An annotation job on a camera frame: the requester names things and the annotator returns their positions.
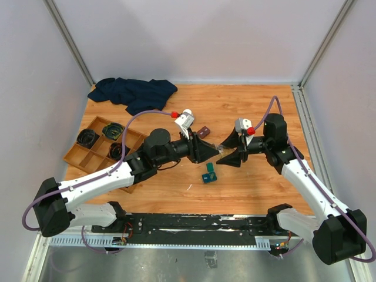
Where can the right aluminium frame post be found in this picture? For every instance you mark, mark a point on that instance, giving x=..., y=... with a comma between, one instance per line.
x=336, y=25

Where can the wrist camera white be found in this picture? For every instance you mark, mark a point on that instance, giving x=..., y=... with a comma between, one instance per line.
x=245, y=129
x=184, y=122

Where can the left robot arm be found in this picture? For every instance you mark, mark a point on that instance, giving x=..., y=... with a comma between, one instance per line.
x=58, y=206

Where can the brown pill box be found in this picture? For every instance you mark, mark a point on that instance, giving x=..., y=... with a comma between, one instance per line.
x=203, y=132

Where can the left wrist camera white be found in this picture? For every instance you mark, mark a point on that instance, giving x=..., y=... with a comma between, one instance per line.
x=184, y=122

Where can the aluminium frame post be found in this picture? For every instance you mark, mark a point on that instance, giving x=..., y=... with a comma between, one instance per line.
x=67, y=37
x=336, y=25

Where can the dark blue cloth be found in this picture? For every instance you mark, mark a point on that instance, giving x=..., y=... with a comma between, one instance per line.
x=136, y=95

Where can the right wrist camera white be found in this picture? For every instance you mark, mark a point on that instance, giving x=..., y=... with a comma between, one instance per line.
x=245, y=129

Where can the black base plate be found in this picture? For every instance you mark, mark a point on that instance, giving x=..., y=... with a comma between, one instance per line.
x=191, y=230

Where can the left aluminium frame post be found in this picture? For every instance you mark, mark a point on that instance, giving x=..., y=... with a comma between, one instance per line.
x=67, y=37

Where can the teal pill box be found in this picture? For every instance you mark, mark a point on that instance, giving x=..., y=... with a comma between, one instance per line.
x=210, y=176

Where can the clear jar of yellow pills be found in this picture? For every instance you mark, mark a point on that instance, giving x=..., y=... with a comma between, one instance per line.
x=224, y=151

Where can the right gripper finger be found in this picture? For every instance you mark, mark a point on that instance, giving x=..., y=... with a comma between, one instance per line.
x=232, y=141
x=233, y=160

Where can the wooden compartment tray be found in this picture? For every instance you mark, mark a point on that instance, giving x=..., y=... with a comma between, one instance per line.
x=82, y=161

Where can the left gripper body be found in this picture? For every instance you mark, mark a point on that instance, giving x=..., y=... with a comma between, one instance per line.
x=194, y=150

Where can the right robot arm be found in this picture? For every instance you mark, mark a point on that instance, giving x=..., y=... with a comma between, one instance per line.
x=336, y=232

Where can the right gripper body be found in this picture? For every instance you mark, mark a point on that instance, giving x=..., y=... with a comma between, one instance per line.
x=245, y=150

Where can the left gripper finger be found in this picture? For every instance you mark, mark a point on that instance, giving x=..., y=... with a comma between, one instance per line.
x=207, y=153
x=202, y=145

